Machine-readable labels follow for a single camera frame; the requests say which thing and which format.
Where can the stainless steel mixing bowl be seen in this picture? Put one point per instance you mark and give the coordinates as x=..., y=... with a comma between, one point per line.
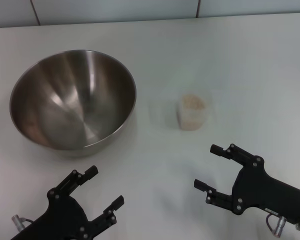
x=72, y=100

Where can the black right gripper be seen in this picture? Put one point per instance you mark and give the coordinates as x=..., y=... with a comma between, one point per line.
x=265, y=192

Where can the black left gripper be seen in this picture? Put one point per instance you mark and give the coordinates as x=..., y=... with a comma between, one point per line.
x=60, y=220

